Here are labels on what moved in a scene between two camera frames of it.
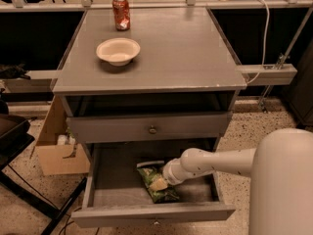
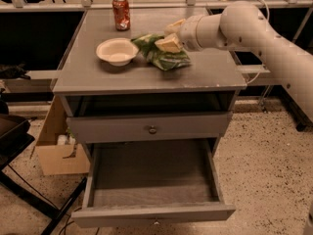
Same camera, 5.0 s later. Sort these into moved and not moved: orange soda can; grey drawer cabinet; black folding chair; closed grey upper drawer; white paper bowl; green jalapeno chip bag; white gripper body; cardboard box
Moved: green jalapeno chip bag; white gripper body
Not moved: grey drawer cabinet; orange soda can; black folding chair; cardboard box; closed grey upper drawer; white paper bowl
